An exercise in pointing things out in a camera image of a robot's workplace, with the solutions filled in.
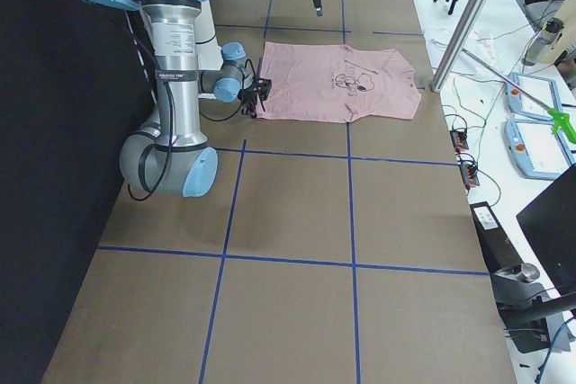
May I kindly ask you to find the black box with label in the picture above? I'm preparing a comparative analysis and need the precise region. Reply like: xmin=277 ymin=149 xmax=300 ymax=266
xmin=470 ymin=201 xmax=523 ymax=273

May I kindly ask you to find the pink Snoopy t-shirt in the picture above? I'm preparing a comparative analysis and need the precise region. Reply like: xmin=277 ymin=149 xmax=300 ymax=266
xmin=256 ymin=41 xmax=421 ymax=123

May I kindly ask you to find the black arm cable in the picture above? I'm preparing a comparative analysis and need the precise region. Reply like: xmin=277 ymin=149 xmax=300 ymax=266
xmin=125 ymin=58 xmax=265 ymax=201

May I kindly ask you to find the orange terminal block upper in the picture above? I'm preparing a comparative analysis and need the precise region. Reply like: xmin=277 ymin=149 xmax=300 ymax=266
xmin=449 ymin=129 xmax=469 ymax=154

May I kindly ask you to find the upper teach pendant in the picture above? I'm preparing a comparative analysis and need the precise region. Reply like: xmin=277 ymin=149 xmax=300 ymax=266
xmin=506 ymin=72 xmax=562 ymax=121

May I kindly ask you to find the black monitor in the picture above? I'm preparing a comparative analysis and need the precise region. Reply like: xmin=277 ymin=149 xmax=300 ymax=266
xmin=517 ymin=167 xmax=575 ymax=294

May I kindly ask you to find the aluminium frame post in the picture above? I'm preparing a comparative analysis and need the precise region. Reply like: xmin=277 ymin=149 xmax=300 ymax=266
xmin=431 ymin=0 xmax=486 ymax=93

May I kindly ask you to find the metal reacher grabber tool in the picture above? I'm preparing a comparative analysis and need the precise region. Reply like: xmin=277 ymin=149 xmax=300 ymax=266
xmin=458 ymin=49 xmax=576 ymax=145

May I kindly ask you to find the teach pendant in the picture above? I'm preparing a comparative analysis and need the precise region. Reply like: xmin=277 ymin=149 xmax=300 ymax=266
xmin=506 ymin=72 xmax=562 ymax=121
xmin=504 ymin=119 xmax=575 ymax=181

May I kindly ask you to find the lower teach pendant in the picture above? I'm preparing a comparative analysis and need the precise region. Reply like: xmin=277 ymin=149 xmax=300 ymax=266
xmin=504 ymin=119 xmax=575 ymax=181

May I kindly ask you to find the orange terminal block lower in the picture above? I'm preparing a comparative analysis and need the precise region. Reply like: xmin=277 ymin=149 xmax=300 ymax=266
xmin=459 ymin=161 xmax=480 ymax=191

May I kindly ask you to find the clear water bottle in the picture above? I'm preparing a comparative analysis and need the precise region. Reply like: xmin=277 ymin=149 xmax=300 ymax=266
xmin=522 ymin=17 xmax=564 ymax=67

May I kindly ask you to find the orange terminal block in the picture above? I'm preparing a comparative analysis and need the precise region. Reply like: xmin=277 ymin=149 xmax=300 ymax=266
xmin=449 ymin=129 xmax=469 ymax=154
xmin=459 ymin=161 xmax=480 ymax=191

